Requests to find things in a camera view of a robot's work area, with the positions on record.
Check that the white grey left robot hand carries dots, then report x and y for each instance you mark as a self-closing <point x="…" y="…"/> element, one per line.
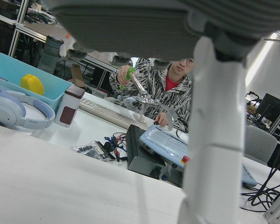
<point x="135" y="28"/>

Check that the grey office chair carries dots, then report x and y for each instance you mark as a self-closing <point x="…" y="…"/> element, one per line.
<point x="259" y="142"/>

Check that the black ribbed power supply box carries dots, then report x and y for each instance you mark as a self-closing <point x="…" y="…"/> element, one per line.
<point x="137" y="149"/>

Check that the white box with maroon lid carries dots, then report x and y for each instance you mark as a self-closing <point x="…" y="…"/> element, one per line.
<point x="67" y="109"/>

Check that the brown cardboard piece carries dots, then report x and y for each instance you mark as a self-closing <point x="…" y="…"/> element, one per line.
<point x="77" y="75"/>

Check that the white metal shelf frame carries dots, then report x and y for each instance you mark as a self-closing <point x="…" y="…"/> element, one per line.
<point x="17" y="28"/>

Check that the clear plastic object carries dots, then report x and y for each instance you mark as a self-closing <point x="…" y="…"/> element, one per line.
<point x="170" y="115"/>

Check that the black bag of small parts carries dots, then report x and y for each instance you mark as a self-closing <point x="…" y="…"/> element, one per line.
<point x="91" y="149"/>

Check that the person in zebra-pattern jacket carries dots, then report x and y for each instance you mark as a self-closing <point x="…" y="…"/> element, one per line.
<point x="175" y="98"/>

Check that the beige computer keyboard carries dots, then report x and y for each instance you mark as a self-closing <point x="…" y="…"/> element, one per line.
<point x="102" y="112"/>

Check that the teal plastic storage bin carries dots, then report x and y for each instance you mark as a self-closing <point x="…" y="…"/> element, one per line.
<point x="9" y="67"/>

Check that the black computer monitor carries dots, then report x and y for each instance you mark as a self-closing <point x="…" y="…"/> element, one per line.
<point x="271" y="105"/>

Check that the pale blue over-ear headphones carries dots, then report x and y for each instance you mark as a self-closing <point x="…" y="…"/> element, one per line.
<point x="7" y="108"/>

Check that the yellow bell pepper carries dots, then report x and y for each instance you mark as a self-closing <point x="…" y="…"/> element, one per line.
<point x="32" y="84"/>

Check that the aluminium profile rail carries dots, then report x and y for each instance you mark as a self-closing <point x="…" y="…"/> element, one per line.
<point x="278" y="205"/>

